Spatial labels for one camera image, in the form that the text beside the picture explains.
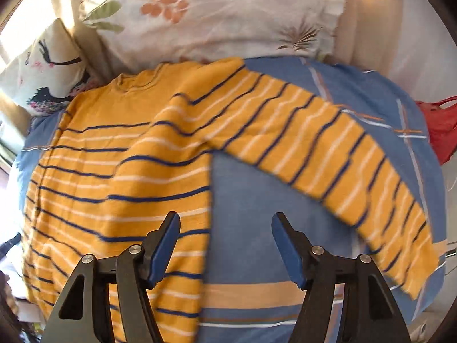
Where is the yellow striped knit sweater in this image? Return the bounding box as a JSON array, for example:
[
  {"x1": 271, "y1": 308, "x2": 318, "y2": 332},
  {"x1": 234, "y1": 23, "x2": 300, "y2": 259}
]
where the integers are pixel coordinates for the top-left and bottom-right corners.
[{"x1": 21, "y1": 56, "x2": 440, "y2": 343}]

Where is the blue plaid bed sheet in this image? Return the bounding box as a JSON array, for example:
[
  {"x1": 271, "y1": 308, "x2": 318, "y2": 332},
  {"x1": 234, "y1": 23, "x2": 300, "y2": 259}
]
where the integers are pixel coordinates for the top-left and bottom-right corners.
[{"x1": 14, "y1": 55, "x2": 448, "y2": 343}]

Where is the red plastic bag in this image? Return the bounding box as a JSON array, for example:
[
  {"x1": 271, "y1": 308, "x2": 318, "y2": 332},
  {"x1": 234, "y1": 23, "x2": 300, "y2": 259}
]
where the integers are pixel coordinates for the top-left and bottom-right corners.
[{"x1": 416, "y1": 95, "x2": 457, "y2": 165}]

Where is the silhouette lady print pillow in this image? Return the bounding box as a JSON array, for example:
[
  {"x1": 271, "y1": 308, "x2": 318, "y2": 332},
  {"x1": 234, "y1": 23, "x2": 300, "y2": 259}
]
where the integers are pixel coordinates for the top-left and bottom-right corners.
[{"x1": 1, "y1": 19, "x2": 98, "y2": 116}]

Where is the leaf print white pillow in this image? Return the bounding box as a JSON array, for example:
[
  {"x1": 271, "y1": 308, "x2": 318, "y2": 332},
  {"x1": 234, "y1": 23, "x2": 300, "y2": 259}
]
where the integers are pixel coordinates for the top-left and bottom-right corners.
[{"x1": 80, "y1": 0, "x2": 346, "y2": 72}]

